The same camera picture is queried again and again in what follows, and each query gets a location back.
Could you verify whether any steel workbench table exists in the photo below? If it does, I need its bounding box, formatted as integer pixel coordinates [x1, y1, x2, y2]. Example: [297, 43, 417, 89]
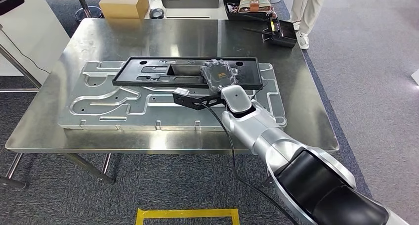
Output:
[4, 18, 340, 185]

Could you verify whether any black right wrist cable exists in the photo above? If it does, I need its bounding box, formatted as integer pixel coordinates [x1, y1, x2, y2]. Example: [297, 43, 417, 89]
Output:
[193, 99, 300, 225]

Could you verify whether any black round device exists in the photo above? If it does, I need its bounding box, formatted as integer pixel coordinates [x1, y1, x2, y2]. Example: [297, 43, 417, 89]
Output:
[149, 7, 166, 20]

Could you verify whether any metal pole stand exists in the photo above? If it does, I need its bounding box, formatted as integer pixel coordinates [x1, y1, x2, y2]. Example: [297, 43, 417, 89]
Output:
[71, 0, 103, 23]

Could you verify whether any yellow floor tape square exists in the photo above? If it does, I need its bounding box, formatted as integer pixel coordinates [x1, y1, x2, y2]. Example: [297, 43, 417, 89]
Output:
[135, 208, 241, 225]

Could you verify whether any large white cabinet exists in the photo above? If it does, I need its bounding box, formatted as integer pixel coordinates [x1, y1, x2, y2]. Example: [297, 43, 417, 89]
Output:
[0, 0, 71, 86]

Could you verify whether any thin black wire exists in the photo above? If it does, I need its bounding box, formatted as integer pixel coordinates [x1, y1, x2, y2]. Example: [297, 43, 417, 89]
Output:
[250, 81, 270, 102]

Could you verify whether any brown cardboard box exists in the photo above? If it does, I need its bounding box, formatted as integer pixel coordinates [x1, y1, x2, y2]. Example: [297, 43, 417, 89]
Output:
[98, 0, 150, 20]

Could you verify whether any striped fabric pouch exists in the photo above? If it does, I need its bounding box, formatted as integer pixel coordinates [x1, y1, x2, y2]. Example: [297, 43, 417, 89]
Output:
[237, 0, 273, 14]

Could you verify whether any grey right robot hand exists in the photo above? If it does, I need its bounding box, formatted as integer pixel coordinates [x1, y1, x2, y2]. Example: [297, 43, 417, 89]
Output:
[200, 59, 240, 94]

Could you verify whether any black plastic plate bracket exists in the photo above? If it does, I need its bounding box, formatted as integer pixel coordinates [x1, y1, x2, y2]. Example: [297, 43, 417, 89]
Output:
[112, 56, 263, 90]

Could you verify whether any stamped silver metal plate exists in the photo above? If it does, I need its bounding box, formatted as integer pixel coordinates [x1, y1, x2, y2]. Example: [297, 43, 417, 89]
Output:
[58, 60, 288, 132]

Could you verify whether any person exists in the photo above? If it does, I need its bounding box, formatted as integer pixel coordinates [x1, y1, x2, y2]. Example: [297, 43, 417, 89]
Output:
[289, 0, 330, 50]

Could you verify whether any black foam tray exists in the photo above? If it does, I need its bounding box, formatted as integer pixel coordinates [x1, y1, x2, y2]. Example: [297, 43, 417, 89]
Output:
[0, 0, 26, 16]

